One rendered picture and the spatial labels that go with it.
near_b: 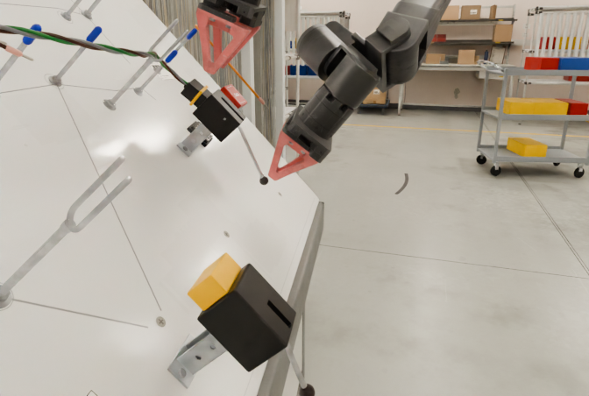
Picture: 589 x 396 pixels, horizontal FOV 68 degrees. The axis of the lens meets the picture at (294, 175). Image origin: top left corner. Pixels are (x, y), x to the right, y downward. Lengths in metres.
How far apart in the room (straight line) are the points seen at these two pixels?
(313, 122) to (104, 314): 0.35
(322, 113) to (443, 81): 8.20
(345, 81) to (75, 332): 0.41
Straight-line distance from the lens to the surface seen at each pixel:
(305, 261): 0.71
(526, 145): 4.60
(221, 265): 0.36
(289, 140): 0.60
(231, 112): 0.62
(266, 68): 1.77
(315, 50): 0.62
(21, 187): 0.43
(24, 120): 0.50
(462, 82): 8.78
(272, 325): 0.36
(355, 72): 0.58
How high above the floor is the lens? 1.20
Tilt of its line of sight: 17 degrees down
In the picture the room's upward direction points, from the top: straight up
